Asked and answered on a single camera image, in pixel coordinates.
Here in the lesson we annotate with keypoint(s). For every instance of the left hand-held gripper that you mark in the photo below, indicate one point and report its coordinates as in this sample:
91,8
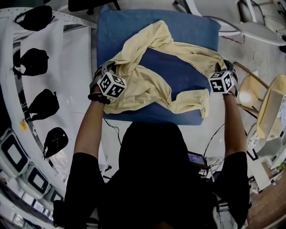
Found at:
111,86

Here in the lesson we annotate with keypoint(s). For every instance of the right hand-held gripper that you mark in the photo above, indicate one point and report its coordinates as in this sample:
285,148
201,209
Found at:
220,82

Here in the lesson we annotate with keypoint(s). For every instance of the pale yellow garment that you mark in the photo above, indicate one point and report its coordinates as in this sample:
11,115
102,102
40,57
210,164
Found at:
143,89

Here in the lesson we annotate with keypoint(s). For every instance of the person's left forearm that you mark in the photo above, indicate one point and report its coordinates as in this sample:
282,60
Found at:
89,132

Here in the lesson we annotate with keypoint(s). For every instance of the person's right forearm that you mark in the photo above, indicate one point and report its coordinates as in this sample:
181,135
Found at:
234,127

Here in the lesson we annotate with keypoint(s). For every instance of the light wooden stool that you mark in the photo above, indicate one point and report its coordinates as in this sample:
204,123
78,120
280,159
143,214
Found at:
248,89

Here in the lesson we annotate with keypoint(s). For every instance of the blue padded mat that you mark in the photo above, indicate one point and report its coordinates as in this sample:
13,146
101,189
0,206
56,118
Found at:
174,73

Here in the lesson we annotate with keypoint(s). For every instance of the white lounge chair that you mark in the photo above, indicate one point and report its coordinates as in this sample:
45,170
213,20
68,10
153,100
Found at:
261,33

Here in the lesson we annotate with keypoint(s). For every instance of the beige plastic basket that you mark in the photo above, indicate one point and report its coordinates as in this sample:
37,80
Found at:
267,116

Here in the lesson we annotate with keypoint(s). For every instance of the row of black caps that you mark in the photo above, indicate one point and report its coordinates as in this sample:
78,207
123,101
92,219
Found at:
45,105

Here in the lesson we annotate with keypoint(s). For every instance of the grey chair with floral cushion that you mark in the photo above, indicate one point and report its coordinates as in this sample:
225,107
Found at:
253,138

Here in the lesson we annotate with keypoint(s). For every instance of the black caps on rack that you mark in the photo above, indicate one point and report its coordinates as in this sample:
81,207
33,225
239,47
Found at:
33,62

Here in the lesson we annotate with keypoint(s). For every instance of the black fabric bag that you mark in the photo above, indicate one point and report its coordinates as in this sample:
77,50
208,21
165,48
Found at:
36,19
60,213

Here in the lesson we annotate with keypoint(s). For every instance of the black cap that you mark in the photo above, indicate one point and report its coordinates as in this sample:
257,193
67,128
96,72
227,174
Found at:
57,141

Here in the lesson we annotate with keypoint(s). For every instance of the small black monitor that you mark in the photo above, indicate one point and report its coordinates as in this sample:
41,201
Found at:
196,158

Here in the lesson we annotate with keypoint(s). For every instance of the yellow paper tag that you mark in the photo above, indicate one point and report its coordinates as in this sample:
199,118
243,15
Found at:
23,125

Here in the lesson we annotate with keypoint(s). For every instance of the white low shelf unit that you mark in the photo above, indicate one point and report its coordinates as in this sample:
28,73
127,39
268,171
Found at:
259,172

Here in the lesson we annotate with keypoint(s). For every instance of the grey-rimmed storage box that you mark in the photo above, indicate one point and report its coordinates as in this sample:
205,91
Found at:
15,154
38,182
55,196

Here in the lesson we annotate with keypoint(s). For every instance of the person's black-clothed body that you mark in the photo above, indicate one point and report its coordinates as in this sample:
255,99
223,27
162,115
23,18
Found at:
156,190

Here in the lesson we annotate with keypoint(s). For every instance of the person's right striped shoe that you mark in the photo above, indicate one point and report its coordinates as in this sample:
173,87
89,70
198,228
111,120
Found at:
223,217

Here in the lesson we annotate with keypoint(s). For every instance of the white frame chair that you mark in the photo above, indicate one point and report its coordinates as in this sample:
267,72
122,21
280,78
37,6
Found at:
250,9

